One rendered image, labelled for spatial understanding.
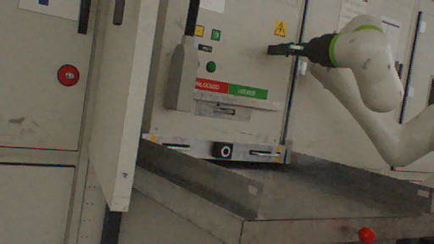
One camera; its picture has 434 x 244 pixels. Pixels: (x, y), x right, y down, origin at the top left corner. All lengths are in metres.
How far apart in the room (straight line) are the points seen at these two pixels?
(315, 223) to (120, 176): 0.41
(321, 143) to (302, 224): 1.00
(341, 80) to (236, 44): 0.44
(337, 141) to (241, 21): 0.76
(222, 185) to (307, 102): 0.94
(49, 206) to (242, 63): 0.70
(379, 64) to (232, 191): 0.52
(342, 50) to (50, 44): 0.76
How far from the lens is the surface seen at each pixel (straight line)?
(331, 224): 1.02
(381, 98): 1.28
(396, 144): 1.76
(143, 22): 0.80
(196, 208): 0.98
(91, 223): 1.48
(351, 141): 2.06
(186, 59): 1.23
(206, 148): 1.41
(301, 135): 1.84
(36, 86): 1.33
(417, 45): 2.36
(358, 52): 1.22
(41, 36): 1.33
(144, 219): 1.54
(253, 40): 1.50
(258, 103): 1.47
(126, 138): 0.80
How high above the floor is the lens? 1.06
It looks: 3 degrees down
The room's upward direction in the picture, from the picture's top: 9 degrees clockwise
